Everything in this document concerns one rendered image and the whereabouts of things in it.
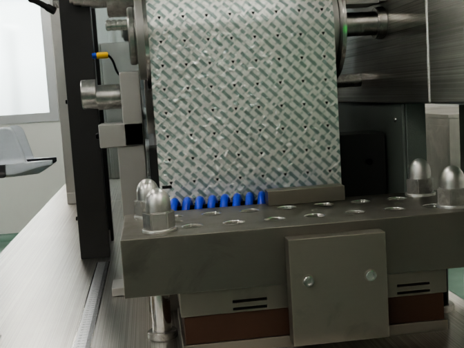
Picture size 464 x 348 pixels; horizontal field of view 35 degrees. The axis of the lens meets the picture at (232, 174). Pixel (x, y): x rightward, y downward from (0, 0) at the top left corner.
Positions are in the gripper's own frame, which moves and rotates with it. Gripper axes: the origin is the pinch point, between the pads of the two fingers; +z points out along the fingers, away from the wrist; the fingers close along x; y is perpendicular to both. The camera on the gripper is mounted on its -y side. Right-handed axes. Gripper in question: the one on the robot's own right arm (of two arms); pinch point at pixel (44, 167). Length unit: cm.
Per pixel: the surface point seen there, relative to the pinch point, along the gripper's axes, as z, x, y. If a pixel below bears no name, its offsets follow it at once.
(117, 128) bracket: 9.1, 7.0, 4.0
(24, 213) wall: -99, 556, -88
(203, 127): 20.0, -0.4, 3.6
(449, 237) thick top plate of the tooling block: 43.6, -20.1, -8.7
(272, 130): 28.8, -0.3, 2.6
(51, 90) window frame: -66, 555, 18
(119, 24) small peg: 10.5, 3.7, 17.3
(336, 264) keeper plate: 30.8, -22.1, -10.0
